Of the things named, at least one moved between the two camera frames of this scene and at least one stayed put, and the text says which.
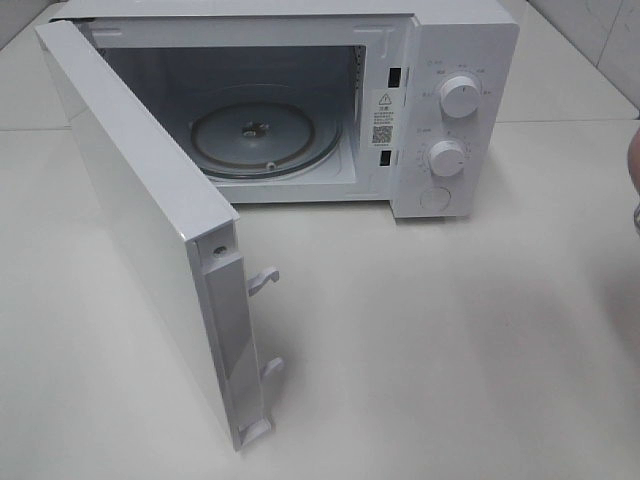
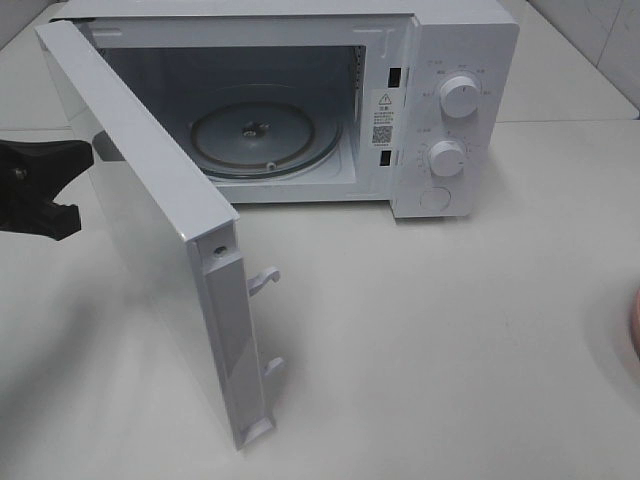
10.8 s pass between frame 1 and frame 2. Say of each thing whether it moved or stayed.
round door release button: stayed
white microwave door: stayed
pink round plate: moved
